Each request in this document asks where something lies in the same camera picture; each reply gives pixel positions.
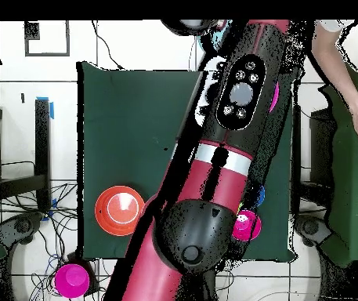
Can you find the large pink bowl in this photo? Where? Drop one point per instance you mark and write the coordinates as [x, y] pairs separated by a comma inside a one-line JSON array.
[[275, 97]]

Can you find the small dark blue bowl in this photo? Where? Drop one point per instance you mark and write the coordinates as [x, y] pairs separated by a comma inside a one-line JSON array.
[[261, 195]]

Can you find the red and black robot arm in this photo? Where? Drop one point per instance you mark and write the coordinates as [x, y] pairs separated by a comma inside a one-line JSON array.
[[222, 182]]

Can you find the black metal stand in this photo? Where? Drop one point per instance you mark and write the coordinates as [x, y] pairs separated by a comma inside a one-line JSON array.
[[42, 141], [322, 150]]

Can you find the black floor stand base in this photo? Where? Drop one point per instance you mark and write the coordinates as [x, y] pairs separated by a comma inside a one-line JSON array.
[[22, 225], [310, 227]]

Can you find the small pink-red bowl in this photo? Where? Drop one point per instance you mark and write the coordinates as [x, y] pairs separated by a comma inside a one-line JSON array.
[[247, 227]]

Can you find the dark green tablecloth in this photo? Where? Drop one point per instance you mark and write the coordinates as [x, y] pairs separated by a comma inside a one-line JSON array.
[[134, 125]]

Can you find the large orange bowl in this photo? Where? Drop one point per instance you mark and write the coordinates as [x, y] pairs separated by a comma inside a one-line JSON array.
[[119, 210]]

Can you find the blue tape strip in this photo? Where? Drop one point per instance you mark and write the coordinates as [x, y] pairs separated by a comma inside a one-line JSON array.
[[51, 109]]

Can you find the small magenta bowl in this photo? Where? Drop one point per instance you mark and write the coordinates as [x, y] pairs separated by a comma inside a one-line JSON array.
[[72, 280]]

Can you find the black square floor frame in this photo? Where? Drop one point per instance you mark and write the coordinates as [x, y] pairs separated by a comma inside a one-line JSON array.
[[47, 54]]

